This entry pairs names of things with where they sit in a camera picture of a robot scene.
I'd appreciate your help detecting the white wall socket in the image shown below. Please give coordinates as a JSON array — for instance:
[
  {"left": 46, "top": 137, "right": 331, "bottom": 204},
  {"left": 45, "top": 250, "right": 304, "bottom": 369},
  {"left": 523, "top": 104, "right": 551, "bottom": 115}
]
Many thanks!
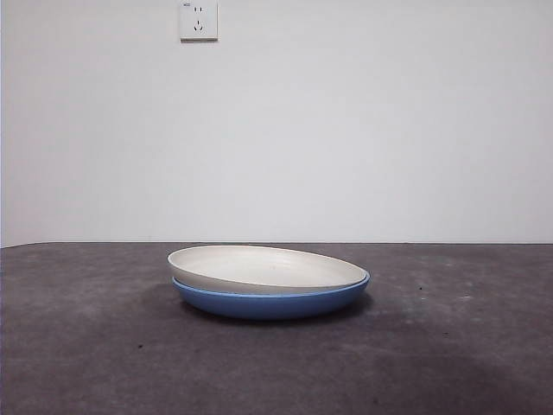
[{"left": 179, "top": 0, "right": 219, "bottom": 43}]

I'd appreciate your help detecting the blue round plate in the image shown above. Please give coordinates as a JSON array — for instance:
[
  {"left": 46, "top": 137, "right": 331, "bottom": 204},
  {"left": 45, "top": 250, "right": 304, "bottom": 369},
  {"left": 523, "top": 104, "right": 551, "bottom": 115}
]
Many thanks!
[{"left": 171, "top": 271, "right": 372, "bottom": 322}]

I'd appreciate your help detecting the white round plate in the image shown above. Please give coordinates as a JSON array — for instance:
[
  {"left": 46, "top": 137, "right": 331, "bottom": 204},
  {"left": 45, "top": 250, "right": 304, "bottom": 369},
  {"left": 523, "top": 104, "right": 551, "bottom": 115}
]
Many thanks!
[{"left": 166, "top": 244, "right": 368, "bottom": 297}]

